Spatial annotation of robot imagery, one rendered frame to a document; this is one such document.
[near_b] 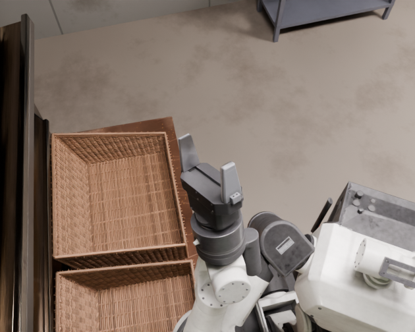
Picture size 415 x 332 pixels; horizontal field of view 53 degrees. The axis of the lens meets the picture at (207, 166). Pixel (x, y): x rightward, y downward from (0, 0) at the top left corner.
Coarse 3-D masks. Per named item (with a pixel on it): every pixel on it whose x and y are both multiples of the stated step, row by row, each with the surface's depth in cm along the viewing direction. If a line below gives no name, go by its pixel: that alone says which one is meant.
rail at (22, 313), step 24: (24, 24) 121; (24, 48) 116; (24, 72) 111; (24, 96) 107; (24, 120) 103; (24, 144) 100; (24, 168) 96; (24, 192) 93; (24, 216) 90; (24, 240) 88; (24, 264) 85; (24, 288) 83; (24, 312) 80
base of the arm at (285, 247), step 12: (264, 228) 90; (276, 228) 90; (288, 228) 90; (264, 240) 89; (276, 240) 90; (288, 240) 90; (300, 240) 90; (264, 252) 90; (276, 252) 90; (288, 252) 90; (300, 252) 90; (312, 252) 91; (276, 264) 90; (288, 264) 90
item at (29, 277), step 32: (0, 32) 125; (32, 32) 124; (0, 64) 118; (32, 64) 118; (0, 96) 112; (32, 96) 112; (0, 128) 106; (32, 128) 106; (0, 160) 101; (32, 160) 101; (0, 192) 96; (32, 192) 97; (0, 224) 92; (32, 224) 93; (0, 256) 88; (32, 256) 89; (0, 288) 85; (32, 288) 86; (0, 320) 81; (32, 320) 82
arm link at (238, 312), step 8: (256, 280) 91; (256, 288) 91; (264, 288) 93; (248, 296) 91; (256, 296) 92; (232, 304) 91; (240, 304) 91; (248, 304) 92; (232, 312) 91; (240, 312) 91; (248, 312) 93; (184, 320) 91; (224, 320) 91; (232, 320) 91; (240, 320) 92; (176, 328) 91; (224, 328) 91; (232, 328) 91; (240, 328) 93
